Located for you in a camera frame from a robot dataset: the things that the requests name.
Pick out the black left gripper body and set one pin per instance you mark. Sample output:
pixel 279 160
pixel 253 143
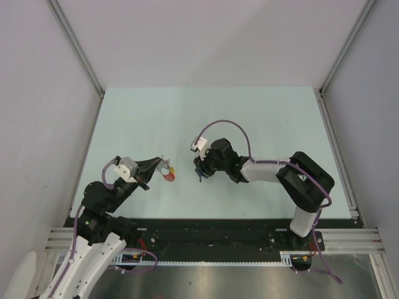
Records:
pixel 141 174

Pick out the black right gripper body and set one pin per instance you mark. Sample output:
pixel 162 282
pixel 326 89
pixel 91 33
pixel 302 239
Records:
pixel 212 164

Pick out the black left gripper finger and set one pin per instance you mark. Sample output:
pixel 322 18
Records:
pixel 150 172
pixel 149 165

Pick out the metal key organizer red handle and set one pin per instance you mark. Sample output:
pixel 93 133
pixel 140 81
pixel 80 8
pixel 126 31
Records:
pixel 166 171

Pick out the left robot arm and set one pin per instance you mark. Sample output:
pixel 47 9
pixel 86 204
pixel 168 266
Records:
pixel 98 236

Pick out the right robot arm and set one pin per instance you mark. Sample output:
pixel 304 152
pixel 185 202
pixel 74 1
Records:
pixel 307 184

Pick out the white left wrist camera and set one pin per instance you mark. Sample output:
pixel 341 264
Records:
pixel 126 168

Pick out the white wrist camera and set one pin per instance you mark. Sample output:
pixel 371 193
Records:
pixel 200 146
pixel 126 168

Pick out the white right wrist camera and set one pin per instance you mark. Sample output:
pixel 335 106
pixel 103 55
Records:
pixel 200 146

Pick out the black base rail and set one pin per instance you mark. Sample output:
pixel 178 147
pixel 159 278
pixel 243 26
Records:
pixel 217 240

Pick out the white slotted cable duct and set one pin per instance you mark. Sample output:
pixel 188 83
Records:
pixel 121 261

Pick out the aluminium frame post right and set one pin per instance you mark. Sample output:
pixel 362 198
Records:
pixel 354 33

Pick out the aluminium frame post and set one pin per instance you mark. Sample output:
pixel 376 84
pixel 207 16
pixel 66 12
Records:
pixel 75 45
pixel 354 33

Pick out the aluminium frame post left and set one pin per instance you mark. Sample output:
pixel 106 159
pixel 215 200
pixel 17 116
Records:
pixel 75 45

